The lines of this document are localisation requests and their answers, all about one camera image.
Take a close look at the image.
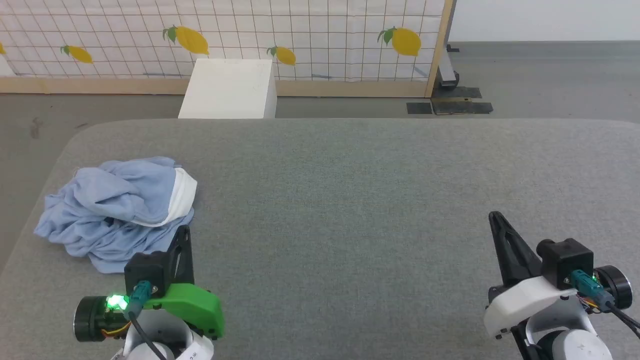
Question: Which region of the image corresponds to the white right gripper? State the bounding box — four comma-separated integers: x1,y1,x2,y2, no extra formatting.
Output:
483,210,577,341

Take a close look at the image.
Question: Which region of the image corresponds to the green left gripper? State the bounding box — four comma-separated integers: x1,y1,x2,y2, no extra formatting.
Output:
144,225,226,341

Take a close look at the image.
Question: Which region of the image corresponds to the light blue polo shirt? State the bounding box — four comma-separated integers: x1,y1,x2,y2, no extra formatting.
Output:
34,156,198,275

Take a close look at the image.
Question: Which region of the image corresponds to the grey fabric sofa seat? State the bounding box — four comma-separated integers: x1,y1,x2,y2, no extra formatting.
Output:
0,118,640,360

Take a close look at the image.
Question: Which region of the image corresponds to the grey metal partition foot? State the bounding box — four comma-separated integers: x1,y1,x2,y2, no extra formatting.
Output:
436,44,461,92

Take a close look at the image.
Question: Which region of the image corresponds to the lemon print partition screen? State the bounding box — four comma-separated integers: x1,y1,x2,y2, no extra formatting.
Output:
0,0,454,98

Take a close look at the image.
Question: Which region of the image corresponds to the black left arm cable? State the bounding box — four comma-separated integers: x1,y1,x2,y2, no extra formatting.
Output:
125,280,168,360

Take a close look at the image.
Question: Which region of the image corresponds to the white box pedestal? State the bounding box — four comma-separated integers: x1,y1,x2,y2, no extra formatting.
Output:
177,58,277,120

